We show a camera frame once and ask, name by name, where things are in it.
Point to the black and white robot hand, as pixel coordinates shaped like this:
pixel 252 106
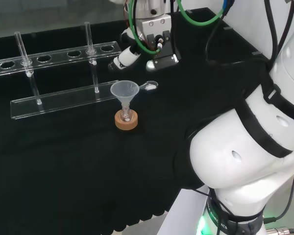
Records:
pixel 154 29

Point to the glass weighing funnel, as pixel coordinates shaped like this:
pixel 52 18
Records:
pixel 150 86

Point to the clear plastic funnel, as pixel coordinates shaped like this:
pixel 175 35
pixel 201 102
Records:
pixel 125 90

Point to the clear funnel stand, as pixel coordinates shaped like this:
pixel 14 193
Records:
pixel 63 98

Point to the small round-bottom glass flask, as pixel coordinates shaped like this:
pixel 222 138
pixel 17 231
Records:
pixel 125 116

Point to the black bench cloth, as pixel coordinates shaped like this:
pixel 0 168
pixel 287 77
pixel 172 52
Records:
pixel 63 171

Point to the pale mounting board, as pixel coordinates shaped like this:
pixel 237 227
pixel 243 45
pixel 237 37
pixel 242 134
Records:
pixel 183 215

